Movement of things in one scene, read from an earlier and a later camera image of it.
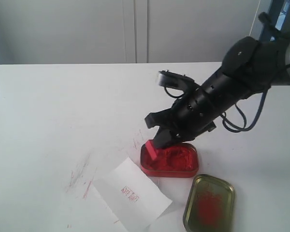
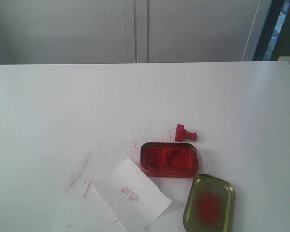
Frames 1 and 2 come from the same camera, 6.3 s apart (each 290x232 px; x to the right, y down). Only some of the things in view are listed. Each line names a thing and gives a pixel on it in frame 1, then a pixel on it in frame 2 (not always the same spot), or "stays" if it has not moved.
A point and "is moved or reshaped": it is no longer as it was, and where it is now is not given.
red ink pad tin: (180, 160) stays
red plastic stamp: (151, 150) is moved or reshaped
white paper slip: (135, 200) stays
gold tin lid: (210, 206) stays
